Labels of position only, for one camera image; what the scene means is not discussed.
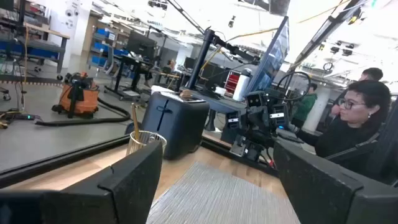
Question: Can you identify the orange shop vacuum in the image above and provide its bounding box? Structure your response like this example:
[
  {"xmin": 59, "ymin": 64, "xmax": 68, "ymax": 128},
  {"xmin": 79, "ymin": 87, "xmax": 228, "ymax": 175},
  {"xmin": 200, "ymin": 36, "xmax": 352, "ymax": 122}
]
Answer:
[{"xmin": 51, "ymin": 72, "xmax": 100, "ymax": 119}]

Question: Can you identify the shelf with blue bins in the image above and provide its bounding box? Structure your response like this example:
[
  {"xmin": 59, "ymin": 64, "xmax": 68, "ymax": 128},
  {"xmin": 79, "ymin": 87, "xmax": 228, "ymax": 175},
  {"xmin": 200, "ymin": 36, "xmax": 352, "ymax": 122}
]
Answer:
[{"xmin": 88, "ymin": 27, "xmax": 131, "ymax": 69}]

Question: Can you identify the large tilted monitor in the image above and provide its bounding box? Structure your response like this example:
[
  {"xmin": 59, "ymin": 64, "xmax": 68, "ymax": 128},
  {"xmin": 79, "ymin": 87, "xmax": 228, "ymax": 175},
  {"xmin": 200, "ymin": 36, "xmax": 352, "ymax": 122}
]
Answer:
[{"xmin": 245, "ymin": 16, "xmax": 290, "ymax": 94}]

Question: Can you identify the black monitor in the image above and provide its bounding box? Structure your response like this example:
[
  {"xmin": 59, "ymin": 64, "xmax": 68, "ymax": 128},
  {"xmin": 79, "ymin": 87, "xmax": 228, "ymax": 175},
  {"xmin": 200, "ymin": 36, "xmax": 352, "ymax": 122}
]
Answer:
[{"xmin": 126, "ymin": 30, "xmax": 158, "ymax": 62}]

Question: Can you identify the glass jar with stick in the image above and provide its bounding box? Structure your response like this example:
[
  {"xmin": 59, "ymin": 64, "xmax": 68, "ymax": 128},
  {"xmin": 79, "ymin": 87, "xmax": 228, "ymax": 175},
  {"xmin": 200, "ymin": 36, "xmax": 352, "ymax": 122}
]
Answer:
[{"xmin": 126, "ymin": 130, "xmax": 168, "ymax": 156}]

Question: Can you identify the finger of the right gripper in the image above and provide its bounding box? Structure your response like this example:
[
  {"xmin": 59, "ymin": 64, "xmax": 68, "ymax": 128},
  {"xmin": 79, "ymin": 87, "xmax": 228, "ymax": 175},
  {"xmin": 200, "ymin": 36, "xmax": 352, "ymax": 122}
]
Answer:
[
  {"xmin": 226, "ymin": 110, "xmax": 241, "ymax": 130},
  {"xmin": 269, "ymin": 104, "xmax": 290, "ymax": 130}
]

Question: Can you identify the white cylinder roll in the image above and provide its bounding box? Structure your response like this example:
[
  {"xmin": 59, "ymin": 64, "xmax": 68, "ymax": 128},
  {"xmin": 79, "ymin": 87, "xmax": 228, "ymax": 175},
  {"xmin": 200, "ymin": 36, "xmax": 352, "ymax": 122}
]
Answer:
[{"xmin": 232, "ymin": 68, "xmax": 251, "ymax": 102}]

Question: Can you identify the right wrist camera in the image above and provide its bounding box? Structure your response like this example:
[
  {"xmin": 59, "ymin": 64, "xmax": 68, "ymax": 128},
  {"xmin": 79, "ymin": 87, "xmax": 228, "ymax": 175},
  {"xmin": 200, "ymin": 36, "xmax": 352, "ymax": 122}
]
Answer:
[{"xmin": 245, "ymin": 91, "xmax": 266, "ymax": 108}]

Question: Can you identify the person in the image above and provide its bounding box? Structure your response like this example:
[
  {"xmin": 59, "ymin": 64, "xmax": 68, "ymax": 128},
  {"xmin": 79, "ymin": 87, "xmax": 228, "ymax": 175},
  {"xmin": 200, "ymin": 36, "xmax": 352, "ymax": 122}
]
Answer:
[
  {"xmin": 330, "ymin": 67, "xmax": 384, "ymax": 116},
  {"xmin": 162, "ymin": 58, "xmax": 177, "ymax": 75},
  {"xmin": 297, "ymin": 80, "xmax": 392, "ymax": 177},
  {"xmin": 292, "ymin": 83, "xmax": 318, "ymax": 128}
]

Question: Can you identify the black vacuum hose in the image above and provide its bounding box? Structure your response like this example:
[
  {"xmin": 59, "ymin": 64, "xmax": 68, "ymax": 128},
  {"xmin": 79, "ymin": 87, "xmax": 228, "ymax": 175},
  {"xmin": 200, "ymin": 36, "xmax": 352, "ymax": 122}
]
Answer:
[{"xmin": 35, "ymin": 97, "xmax": 132, "ymax": 127}]

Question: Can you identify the black rig frame beam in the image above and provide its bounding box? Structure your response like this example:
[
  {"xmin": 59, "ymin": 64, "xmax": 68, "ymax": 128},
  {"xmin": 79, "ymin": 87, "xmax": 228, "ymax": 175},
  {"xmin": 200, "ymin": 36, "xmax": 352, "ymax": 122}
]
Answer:
[{"xmin": 289, "ymin": 0, "xmax": 363, "ymax": 72}]

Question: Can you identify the black standing desk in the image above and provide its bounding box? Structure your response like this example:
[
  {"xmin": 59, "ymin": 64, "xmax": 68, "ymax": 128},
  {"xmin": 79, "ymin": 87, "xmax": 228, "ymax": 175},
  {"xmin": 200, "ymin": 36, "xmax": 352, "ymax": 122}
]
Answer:
[{"xmin": 104, "ymin": 54, "xmax": 155, "ymax": 101}]

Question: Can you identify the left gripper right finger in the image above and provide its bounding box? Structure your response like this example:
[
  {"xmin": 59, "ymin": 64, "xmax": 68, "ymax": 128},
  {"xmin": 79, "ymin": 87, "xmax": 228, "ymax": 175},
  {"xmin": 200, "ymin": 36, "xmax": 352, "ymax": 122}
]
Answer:
[{"xmin": 273, "ymin": 138, "xmax": 398, "ymax": 224}]

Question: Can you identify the toast slice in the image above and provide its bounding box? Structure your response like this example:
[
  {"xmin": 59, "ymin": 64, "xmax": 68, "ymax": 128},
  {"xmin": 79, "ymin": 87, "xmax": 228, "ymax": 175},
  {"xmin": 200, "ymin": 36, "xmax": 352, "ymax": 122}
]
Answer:
[{"xmin": 179, "ymin": 89, "xmax": 195, "ymax": 101}]

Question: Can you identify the red drawer unit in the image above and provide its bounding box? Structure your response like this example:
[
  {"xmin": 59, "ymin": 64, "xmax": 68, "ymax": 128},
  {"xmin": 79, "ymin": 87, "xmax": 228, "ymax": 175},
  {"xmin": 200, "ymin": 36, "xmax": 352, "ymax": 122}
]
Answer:
[{"xmin": 224, "ymin": 70, "xmax": 242, "ymax": 94}]

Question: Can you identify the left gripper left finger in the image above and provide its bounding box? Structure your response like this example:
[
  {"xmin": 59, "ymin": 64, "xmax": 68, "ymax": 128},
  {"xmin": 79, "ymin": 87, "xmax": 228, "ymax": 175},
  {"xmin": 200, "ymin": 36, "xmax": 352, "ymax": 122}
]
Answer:
[{"xmin": 0, "ymin": 141, "xmax": 164, "ymax": 224}]

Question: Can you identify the black table edge rail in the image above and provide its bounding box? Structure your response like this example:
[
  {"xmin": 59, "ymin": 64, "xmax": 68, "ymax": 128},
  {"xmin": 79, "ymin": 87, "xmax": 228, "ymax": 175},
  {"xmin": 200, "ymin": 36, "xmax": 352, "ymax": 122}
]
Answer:
[{"xmin": 0, "ymin": 134, "xmax": 131, "ymax": 189}]

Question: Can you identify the grey desk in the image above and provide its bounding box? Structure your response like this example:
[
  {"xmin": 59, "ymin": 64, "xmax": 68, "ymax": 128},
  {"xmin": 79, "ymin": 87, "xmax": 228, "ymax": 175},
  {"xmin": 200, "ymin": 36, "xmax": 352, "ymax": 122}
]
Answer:
[{"xmin": 179, "ymin": 86, "xmax": 249, "ymax": 114}]

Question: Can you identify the black power strip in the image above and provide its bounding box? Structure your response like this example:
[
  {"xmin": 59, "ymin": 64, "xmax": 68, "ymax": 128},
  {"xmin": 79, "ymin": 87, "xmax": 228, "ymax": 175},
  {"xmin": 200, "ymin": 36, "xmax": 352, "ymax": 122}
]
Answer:
[{"xmin": 14, "ymin": 113, "xmax": 43, "ymax": 122}]

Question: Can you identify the wooden utensil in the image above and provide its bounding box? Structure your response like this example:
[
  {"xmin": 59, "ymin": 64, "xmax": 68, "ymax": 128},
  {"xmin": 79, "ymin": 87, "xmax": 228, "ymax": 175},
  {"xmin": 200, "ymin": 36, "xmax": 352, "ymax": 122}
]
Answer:
[{"xmin": 130, "ymin": 103, "xmax": 141, "ymax": 141}]

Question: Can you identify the wooden top workbench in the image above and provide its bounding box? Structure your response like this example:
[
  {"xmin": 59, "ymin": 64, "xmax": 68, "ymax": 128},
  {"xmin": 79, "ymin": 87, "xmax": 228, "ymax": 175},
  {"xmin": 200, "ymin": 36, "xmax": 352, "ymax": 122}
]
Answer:
[{"xmin": 0, "ymin": 21, "xmax": 71, "ymax": 82}]

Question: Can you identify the grey woven placemat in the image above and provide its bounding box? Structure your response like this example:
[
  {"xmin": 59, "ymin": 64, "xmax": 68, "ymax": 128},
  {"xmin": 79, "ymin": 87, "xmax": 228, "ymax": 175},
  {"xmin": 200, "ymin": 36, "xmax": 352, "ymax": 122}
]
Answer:
[{"xmin": 146, "ymin": 161, "xmax": 301, "ymax": 224}]

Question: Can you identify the black toaster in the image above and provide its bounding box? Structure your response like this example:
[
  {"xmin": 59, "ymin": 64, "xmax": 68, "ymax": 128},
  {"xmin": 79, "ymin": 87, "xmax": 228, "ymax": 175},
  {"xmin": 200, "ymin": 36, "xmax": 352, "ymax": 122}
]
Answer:
[{"xmin": 141, "ymin": 85, "xmax": 211, "ymax": 161}]

